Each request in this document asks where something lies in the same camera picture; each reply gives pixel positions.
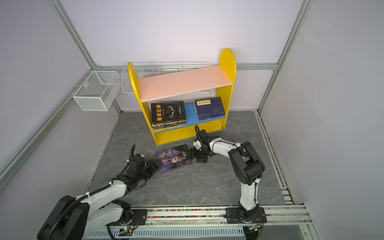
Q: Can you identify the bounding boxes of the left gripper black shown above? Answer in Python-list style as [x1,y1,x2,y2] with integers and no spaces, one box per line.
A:
[136,159,162,182]

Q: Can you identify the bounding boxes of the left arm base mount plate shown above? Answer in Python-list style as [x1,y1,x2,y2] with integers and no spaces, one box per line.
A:
[119,209,148,226]

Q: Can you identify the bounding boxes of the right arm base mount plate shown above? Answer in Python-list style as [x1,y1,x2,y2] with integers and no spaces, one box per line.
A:
[224,207,267,224]

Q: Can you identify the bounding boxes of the thin yellow book underneath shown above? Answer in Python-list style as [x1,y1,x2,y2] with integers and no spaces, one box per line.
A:
[152,121,187,129]

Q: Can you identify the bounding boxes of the white mesh box basket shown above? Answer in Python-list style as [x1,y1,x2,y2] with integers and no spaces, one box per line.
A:
[73,71,122,112]

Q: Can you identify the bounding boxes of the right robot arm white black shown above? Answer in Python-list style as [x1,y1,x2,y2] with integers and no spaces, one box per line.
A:
[189,125,266,220]

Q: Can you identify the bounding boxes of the black book white characters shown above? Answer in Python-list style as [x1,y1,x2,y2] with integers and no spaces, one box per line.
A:
[153,124,186,133]

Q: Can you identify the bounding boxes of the navy book yellow label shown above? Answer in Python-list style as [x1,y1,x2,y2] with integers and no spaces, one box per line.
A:
[198,113,226,121]
[194,97,225,116]

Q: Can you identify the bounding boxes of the aluminium rail with colourful strip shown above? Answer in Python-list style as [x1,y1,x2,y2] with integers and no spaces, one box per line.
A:
[58,204,313,230]

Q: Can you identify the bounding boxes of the white vent grille panel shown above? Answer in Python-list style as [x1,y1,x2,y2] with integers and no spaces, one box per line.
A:
[83,226,246,240]

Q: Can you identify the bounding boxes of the yellow shelf with pink and blue boards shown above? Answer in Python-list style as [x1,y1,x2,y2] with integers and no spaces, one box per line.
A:
[128,49,237,146]

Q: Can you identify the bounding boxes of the black book orange characters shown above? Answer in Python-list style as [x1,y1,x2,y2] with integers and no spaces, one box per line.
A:
[151,101,187,125]

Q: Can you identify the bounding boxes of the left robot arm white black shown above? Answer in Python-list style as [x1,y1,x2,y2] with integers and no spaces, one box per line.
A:
[37,147,159,240]

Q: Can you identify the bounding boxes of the white wire rack basket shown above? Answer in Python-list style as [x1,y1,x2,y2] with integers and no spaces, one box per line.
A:
[120,62,216,95]

